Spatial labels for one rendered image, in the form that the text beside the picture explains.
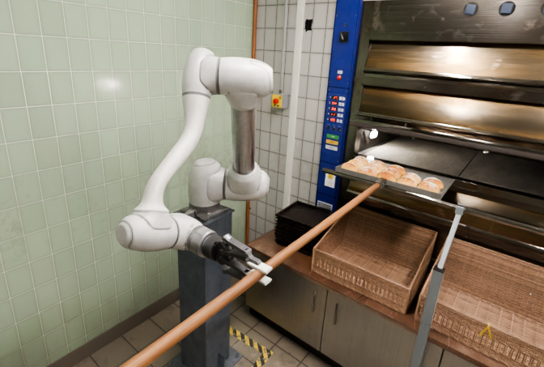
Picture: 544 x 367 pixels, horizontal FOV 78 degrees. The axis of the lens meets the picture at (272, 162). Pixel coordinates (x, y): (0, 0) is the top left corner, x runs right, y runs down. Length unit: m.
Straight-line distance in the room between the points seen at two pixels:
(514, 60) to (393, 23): 0.63
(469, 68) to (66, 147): 2.04
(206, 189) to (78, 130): 0.72
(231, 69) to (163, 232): 0.58
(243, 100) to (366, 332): 1.39
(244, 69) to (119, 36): 0.95
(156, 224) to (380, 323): 1.32
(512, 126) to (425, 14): 0.72
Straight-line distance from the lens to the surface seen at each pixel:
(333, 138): 2.28
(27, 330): 2.28
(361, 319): 2.02
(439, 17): 2.08
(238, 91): 1.22
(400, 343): 2.00
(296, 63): 2.41
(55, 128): 1.90
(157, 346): 0.81
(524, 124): 2.03
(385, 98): 2.15
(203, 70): 1.23
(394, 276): 2.19
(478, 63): 2.03
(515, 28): 2.02
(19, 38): 1.83
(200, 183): 1.63
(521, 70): 2.00
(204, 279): 1.82
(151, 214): 1.05
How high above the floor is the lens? 1.79
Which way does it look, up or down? 18 degrees down
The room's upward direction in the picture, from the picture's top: 3 degrees clockwise
